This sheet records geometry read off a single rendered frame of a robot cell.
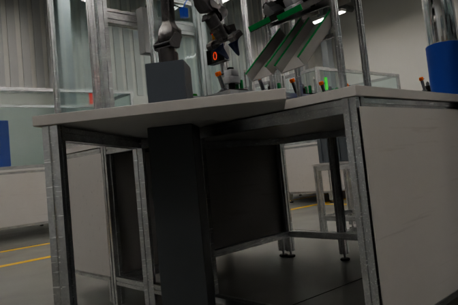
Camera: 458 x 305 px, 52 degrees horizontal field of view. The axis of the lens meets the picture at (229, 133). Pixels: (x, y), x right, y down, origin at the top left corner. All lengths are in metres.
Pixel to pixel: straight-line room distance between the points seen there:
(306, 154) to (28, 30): 6.22
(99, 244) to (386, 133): 1.66
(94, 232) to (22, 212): 4.20
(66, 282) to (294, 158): 6.16
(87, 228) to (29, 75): 7.70
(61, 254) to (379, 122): 0.98
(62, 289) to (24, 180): 5.41
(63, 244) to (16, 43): 9.07
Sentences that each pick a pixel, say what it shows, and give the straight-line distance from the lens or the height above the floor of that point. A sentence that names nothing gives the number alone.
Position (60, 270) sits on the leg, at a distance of 1.41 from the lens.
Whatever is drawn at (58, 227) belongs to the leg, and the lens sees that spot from 1.39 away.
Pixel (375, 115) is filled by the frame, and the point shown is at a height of 0.77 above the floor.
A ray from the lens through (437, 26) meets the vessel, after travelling 2.36.
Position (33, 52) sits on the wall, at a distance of 10.38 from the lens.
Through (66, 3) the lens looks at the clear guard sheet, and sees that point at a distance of 3.00.
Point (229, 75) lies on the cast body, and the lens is 2.03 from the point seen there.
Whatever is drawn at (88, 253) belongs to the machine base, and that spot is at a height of 0.27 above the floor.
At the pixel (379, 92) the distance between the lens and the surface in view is 1.47.
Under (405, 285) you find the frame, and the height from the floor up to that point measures 0.27.
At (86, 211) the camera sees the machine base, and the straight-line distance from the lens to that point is 2.69.
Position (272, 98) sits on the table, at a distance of 1.24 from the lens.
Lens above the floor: 0.67
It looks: 4 degrees up
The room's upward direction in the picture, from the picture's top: 6 degrees counter-clockwise
